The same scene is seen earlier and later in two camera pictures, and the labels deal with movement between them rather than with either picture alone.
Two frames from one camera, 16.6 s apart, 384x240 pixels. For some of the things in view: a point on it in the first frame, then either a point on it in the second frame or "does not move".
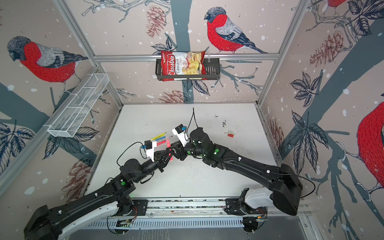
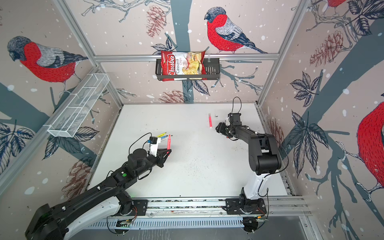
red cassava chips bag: x=180 y=63 does not move
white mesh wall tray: x=66 y=123 does not move
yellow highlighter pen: x=158 y=136 does not move
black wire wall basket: x=212 y=71 does not move
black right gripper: x=180 y=151 to x=220 y=128
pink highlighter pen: x=169 y=145 to x=210 y=122
